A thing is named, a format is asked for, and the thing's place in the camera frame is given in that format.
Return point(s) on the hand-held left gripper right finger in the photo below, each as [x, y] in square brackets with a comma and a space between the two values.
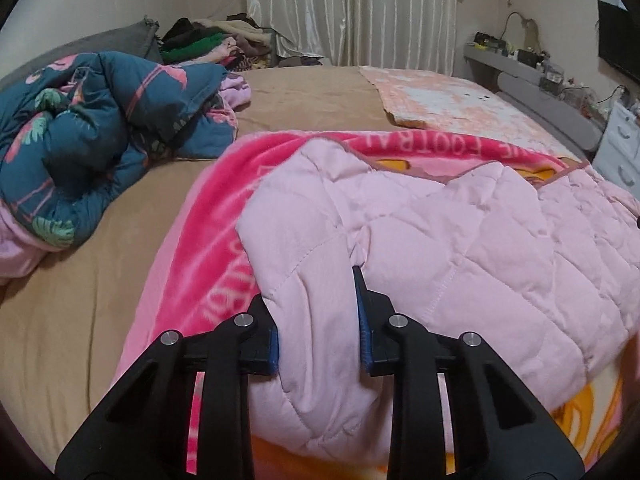
[364, 330]

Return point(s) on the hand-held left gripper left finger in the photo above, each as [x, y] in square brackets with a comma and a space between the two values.
[270, 350]

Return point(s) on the pink quilted jacket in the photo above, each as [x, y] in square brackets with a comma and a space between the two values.
[450, 260]

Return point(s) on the pile of clothes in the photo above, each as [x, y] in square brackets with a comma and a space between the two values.
[200, 45]

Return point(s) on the pink printed blanket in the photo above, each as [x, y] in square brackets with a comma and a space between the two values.
[210, 260]

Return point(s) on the bed with tan sheet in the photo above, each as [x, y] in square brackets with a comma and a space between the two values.
[75, 310]

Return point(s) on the peach patterned cloth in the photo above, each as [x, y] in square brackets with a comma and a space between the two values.
[450, 105]

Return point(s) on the teal flamingo print comforter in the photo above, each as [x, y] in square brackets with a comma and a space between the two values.
[100, 125]

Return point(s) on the grey headboard shelf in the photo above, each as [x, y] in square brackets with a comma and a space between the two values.
[530, 82]

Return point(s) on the white drawer cabinet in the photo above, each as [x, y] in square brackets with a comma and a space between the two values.
[620, 145]

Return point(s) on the clutter on headboard shelf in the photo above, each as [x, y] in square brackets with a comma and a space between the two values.
[545, 67]

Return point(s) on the white curtain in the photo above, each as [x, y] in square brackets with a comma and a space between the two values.
[350, 10]

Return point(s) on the grey pillow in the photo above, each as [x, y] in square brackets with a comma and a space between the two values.
[125, 40]

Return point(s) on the black wall television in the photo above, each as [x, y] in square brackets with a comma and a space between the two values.
[620, 40]

